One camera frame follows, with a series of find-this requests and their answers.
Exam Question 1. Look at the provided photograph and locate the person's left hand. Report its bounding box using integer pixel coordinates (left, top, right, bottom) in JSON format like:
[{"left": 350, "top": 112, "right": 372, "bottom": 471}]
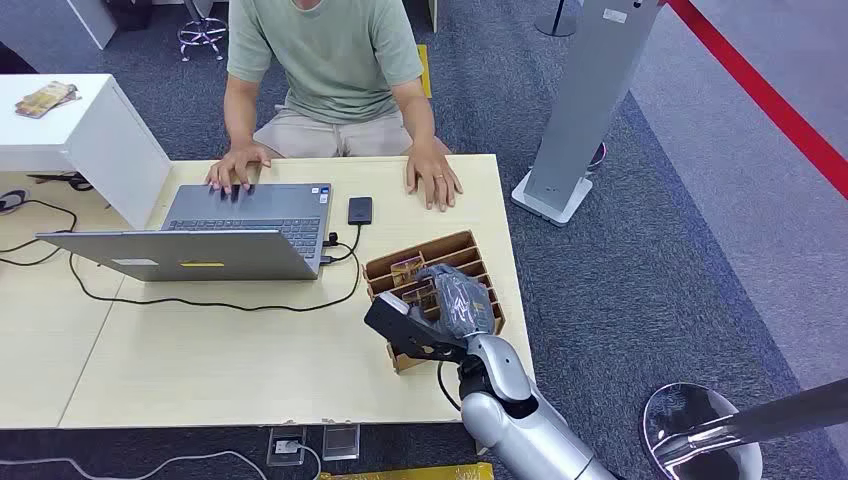
[{"left": 404, "top": 145, "right": 464, "bottom": 213}]

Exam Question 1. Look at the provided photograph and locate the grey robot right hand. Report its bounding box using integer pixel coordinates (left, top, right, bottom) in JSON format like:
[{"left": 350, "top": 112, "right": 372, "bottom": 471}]
[{"left": 415, "top": 264, "right": 497, "bottom": 340}]

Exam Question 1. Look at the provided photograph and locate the person's right hand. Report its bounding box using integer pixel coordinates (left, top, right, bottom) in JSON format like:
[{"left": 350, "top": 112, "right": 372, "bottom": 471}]
[{"left": 204, "top": 144, "right": 273, "bottom": 197}]

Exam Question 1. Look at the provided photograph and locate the gold patterned card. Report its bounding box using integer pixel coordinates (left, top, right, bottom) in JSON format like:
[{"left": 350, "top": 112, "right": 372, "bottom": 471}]
[
  {"left": 401, "top": 283, "right": 439, "bottom": 311},
  {"left": 390, "top": 256, "right": 426, "bottom": 287}
]

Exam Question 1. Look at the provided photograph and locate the wooden slotted card holder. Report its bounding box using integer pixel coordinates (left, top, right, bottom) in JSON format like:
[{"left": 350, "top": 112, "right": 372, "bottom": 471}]
[{"left": 362, "top": 229, "right": 507, "bottom": 374}]

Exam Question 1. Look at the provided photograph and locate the person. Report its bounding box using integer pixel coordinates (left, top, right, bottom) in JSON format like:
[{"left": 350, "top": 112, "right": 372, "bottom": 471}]
[{"left": 203, "top": 0, "right": 464, "bottom": 213}]

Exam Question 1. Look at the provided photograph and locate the black external drive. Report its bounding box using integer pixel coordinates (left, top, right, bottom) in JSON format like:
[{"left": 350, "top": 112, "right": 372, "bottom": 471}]
[{"left": 347, "top": 195, "right": 374, "bottom": 227}]

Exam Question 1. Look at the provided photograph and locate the grey laptop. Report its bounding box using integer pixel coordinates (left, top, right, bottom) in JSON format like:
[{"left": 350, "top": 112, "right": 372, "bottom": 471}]
[{"left": 36, "top": 183, "right": 333, "bottom": 283}]

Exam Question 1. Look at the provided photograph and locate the yellow floor strip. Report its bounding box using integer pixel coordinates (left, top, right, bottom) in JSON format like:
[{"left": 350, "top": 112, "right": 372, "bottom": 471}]
[{"left": 415, "top": 44, "right": 433, "bottom": 100}]

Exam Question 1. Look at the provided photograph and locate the chrome stool base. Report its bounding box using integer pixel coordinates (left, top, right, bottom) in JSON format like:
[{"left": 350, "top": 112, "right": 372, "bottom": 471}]
[{"left": 176, "top": 0, "right": 229, "bottom": 64}]

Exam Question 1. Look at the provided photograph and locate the white cabinet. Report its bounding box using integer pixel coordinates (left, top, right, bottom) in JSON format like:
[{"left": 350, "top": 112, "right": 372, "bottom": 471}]
[{"left": 0, "top": 73, "right": 174, "bottom": 231}]

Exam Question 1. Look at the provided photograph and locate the grey kiosk stand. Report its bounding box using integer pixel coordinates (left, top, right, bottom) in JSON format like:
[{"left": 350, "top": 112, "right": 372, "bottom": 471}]
[{"left": 510, "top": 0, "right": 664, "bottom": 228}]

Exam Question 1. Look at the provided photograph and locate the yellow floor tape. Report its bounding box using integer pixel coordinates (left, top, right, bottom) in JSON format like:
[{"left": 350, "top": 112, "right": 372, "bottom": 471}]
[{"left": 319, "top": 462, "right": 496, "bottom": 480}]

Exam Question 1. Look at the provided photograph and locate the floor socket cover plate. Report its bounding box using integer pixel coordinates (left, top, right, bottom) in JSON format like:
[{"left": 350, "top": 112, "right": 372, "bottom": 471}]
[{"left": 322, "top": 424, "right": 362, "bottom": 462}]

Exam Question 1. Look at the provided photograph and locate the dark round stanchion base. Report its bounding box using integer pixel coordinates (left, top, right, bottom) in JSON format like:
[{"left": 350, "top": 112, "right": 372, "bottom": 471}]
[{"left": 534, "top": 0, "right": 579, "bottom": 38}]

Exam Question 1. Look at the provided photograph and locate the stack of gold cards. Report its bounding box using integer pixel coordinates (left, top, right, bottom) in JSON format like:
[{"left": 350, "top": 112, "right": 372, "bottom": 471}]
[{"left": 14, "top": 80, "right": 82, "bottom": 120}]

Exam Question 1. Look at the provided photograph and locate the white furniture panel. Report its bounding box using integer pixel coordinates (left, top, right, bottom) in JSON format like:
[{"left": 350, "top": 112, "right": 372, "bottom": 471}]
[{"left": 63, "top": 0, "right": 119, "bottom": 51}]

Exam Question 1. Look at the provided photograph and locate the black round device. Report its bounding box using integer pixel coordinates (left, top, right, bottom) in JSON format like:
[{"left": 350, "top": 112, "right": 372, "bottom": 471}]
[{"left": 0, "top": 188, "right": 31, "bottom": 215}]

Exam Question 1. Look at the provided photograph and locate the floor socket box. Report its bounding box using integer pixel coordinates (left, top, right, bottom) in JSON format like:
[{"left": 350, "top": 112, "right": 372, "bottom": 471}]
[{"left": 266, "top": 427, "right": 308, "bottom": 468}]

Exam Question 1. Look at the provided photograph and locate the red barrier belt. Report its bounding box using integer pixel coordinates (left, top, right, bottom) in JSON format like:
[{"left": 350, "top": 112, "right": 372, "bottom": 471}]
[{"left": 665, "top": 0, "right": 848, "bottom": 201}]

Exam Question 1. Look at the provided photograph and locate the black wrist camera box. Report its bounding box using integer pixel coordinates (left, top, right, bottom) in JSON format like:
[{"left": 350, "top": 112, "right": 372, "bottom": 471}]
[{"left": 363, "top": 291, "right": 469, "bottom": 364}]

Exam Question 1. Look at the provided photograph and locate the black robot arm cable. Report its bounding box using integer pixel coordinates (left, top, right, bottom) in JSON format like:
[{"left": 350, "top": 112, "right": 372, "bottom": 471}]
[{"left": 435, "top": 360, "right": 463, "bottom": 413}]

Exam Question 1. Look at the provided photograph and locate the short black usb cable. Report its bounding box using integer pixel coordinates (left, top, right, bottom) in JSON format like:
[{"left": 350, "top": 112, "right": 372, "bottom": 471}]
[{"left": 320, "top": 223, "right": 364, "bottom": 266}]

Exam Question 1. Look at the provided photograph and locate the long black power cable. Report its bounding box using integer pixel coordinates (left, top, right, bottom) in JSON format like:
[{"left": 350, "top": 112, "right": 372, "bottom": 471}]
[{"left": 68, "top": 241, "right": 362, "bottom": 314}]

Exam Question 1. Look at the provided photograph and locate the black cable bundle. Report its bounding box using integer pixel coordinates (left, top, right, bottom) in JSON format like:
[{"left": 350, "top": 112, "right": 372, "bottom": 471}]
[{"left": 26, "top": 171, "right": 95, "bottom": 193}]

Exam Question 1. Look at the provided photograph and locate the thin black cable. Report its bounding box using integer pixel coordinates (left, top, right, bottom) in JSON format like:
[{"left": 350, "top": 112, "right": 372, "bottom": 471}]
[{"left": 0, "top": 197, "right": 79, "bottom": 268}]

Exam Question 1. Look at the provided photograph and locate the white floor cable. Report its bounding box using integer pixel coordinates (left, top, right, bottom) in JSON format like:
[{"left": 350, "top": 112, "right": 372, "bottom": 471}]
[{"left": 0, "top": 442, "right": 323, "bottom": 480}]

